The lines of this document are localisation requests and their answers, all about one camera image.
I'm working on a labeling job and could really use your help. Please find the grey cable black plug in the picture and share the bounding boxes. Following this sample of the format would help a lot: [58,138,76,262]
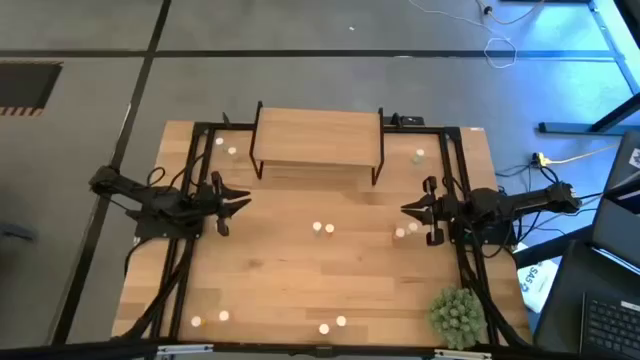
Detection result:
[474,0,546,26]

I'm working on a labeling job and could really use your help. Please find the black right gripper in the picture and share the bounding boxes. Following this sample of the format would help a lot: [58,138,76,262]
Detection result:
[401,176,461,247]

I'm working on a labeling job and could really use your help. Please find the green artificial plant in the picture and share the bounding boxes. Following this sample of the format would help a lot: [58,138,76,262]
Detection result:
[428,285,489,351]

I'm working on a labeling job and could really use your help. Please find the silver frame bracket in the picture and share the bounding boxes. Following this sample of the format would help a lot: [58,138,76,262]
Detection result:
[433,348,494,360]
[157,343,215,357]

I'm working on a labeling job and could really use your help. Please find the white plastic bag blue print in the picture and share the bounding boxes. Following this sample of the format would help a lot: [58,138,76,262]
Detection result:
[514,242,561,315]

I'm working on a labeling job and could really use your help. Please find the thin white floor cable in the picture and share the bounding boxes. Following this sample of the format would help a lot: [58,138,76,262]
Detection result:
[408,0,519,70]

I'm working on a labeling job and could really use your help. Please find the wooden shelf black metal legs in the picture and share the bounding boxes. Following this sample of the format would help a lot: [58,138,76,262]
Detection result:
[248,100,386,187]

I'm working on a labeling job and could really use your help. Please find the black floor hatch striped edge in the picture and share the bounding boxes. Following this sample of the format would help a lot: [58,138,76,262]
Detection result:
[0,60,64,118]

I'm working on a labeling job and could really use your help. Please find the yellow power cable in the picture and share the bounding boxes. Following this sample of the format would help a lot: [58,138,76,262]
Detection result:
[530,143,621,169]

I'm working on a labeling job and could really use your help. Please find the black desk frame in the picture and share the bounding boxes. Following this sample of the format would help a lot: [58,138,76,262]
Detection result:
[537,0,640,135]

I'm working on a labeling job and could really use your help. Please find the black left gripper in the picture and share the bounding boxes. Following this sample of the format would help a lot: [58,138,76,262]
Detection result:
[197,171,253,237]

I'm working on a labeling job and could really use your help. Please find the dark grey laptop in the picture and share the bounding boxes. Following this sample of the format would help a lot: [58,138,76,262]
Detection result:
[591,130,640,276]

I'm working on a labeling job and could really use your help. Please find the black laptop with keyboard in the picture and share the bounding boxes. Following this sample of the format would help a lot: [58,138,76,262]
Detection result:
[532,239,640,360]

